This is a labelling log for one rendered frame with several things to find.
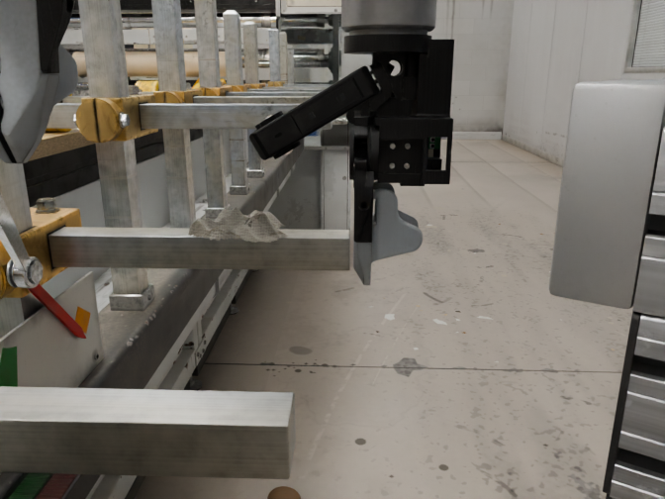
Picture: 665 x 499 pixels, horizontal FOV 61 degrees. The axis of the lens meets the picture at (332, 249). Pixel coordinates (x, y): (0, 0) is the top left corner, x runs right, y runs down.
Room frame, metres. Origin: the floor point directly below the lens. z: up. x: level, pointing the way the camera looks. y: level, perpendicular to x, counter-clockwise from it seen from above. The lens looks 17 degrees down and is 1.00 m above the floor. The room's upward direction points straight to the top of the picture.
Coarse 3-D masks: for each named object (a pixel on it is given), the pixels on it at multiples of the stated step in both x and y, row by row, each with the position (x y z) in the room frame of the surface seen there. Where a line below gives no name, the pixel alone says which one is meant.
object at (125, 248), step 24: (48, 240) 0.48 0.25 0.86; (72, 240) 0.48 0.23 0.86; (96, 240) 0.48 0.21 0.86; (120, 240) 0.48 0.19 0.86; (144, 240) 0.48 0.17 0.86; (168, 240) 0.48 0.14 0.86; (192, 240) 0.48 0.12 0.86; (240, 240) 0.48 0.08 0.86; (288, 240) 0.48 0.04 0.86; (312, 240) 0.48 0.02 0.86; (336, 240) 0.48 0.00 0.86; (72, 264) 0.48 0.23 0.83; (96, 264) 0.48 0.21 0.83; (120, 264) 0.48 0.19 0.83; (144, 264) 0.48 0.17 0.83; (168, 264) 0.48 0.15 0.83; (192, 264) 0.48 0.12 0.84; (216, 264) 0.48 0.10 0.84; (240, 264) 0.48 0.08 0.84; (264, 264) 0.48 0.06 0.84; (288, 264) 0.48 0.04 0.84; (312, 264) 0.48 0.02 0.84; (336, 264) 0.48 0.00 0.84
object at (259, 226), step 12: (228, 216) 0.49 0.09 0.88; (240, 216) 0.49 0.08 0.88; (252, 216) 0.48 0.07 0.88; (264, 216) 0.48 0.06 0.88; (192, 228) 0.48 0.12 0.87; (204, 228) 0.48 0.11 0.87; (216, 228) 0.47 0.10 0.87; (228, 228) 0.47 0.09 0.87; (240, 228) 0.47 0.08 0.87; (252, 228) 0.47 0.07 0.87; (264, 228) 0.47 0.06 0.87; (276, 228) 0.49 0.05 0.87; (216, 240) 0.46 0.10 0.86; (252, 240) 0.46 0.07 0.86; (264, 240) 0.46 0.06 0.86; (276, 240) 0.47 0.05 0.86
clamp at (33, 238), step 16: (32, 208) 0.55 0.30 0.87; (64, 208) 0.55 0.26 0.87; (48, 224) 0.49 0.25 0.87; (64, 224) 0.52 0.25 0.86; (80, 224) 0.55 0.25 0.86; (0, 240) 0.44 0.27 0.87; (32, 240) 0.46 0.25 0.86; (0, 256) 0.42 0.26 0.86; (48, 256) 0.48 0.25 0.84; (0, 272) 0.42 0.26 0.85; (48, 272) 0.48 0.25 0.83; (0, 288) 0.42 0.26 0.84; (16, 288) 0.43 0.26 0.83
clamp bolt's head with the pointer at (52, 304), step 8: (8, 264) 0.42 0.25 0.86; (32, 264) 0.42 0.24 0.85; (40, 264) 0.43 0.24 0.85; (8, 272) 0.42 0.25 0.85; (32, 272) 0.42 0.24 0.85; (40, 272) 0.43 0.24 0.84; (8, 280) 0.42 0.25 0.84; (32, 280) 0.42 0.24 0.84; (32, 288) 0.44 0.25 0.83; (40, 288) 0.45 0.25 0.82; (40, 296) 0.45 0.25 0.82; (48, 296) 0.46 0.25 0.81; (48, 304) 0.46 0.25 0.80; (56, 304) 0.47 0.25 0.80; (56, 312) 0.47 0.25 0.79; (64, 312) 0.49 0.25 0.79; (64, 320) 0.48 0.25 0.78; (72, 320) 0.50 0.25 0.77; (72, 328) 0.49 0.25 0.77; (80, 328) 0.51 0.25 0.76; (80, 336) 0.51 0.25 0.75
